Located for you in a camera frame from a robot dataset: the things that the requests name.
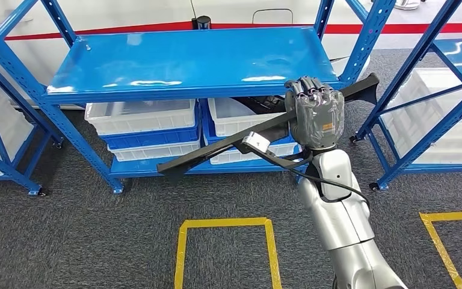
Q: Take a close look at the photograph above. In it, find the white vehicle body red stripe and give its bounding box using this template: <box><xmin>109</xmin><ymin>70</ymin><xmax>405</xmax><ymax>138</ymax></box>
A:
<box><xmin>0</xmin><ymin>0</ymin><xmax>462</xmax><ymax>110</ymax></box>

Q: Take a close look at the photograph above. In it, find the blue metal shelf rack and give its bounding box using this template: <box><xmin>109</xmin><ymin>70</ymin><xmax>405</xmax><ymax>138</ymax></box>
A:
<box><xmin>0</xmin><ymin>60</ymin><xmax>64</xmax><ymax>197</ymax></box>
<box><xmin>348</xmin><ymin>0</ymin><xmax>462</xmax><ymax>191</ymax></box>
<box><xmin>0</xmin><ymin>0</ymin><xmax>397</xmax><ymax>195</ymax></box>

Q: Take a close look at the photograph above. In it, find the black cylinder post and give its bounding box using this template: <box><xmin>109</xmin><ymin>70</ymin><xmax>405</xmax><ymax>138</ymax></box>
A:
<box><xmin>191</xmin><ymin>15</ymin><xmax>212</xmax><ymax>30</ymax></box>

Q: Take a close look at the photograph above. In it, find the black part in bin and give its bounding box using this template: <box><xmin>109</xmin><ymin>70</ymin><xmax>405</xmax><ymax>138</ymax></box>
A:
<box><xmin>241</xmin><ymin>95</ymin><xmax>289</xmax><ymax>116</ymax></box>

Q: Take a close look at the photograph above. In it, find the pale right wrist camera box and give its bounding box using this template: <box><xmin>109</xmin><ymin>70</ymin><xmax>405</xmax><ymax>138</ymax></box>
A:
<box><xmin>241</xmin><ymin>131</ymin><xmax>272</xmax><ymax>154</ymax></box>

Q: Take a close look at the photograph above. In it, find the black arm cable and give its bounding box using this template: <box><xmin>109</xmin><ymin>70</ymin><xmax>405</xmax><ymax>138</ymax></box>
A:
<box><xmin>268</xmin><ymin>149</ymin><xmax>371</xmax><ymax>208</ymax></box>

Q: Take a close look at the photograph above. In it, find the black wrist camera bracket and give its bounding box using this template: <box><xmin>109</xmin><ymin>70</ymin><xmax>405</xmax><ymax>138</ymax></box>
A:
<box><xmin>234</xmin><ymin>139</ymin><xmax>315</xmax><ymax>169</ymax></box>

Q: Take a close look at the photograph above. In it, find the black plastic part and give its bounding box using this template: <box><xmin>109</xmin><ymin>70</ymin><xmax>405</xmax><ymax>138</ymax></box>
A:
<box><xmin>157</xmin><ymin>73</ymin><xmax>380</xmax><ymax>178</ymax></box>

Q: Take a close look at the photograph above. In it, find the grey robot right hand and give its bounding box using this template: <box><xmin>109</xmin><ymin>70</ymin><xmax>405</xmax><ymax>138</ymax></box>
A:
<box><xmin>283</xmin><ymin>75</ymin><xmax>346</xmax><ymax>152</ymax></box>

